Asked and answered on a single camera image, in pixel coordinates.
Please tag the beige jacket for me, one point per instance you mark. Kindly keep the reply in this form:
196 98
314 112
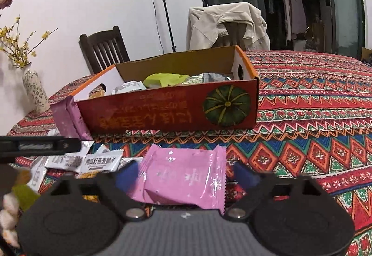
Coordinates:
203 26

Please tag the yellow flower branches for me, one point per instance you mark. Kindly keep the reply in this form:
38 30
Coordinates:
17 41

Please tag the black light stand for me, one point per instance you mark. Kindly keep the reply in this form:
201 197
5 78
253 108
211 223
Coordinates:
165 6

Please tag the brown cardboard boxes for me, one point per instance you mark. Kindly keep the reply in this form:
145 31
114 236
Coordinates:
366 56

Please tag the hanging pale pink garment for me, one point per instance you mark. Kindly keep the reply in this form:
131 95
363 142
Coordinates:
296 14

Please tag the floral patterned ceramic vase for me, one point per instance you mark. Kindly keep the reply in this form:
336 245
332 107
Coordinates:
35 90

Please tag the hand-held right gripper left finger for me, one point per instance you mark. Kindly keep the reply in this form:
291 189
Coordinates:
129 174

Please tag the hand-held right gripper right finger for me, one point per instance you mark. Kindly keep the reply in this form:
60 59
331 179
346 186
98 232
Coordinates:
242 175

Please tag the pink snack packet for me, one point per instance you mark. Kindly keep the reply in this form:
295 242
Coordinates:
180 180
69 119

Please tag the wooden chair under jacket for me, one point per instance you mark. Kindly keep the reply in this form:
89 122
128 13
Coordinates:
232 32

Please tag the red orange cardboard box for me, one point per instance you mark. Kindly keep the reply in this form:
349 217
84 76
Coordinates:
162 110

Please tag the silver white snack packet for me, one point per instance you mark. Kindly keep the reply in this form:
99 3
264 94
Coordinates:
206 77
130 87

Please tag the light green snack packet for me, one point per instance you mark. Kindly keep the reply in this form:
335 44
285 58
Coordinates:
162 80

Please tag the yellow snack packet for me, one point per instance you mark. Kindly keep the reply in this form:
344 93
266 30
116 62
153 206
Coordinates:
87 175

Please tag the orange snack packet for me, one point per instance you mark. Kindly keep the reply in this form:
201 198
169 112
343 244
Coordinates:
22 176

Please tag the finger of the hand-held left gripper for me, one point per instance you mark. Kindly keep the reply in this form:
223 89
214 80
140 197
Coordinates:
37 145

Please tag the person's left hand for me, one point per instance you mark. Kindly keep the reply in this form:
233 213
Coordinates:
8 206

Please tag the dark wooden chair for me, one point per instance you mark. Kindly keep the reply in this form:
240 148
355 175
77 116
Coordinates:
104 49

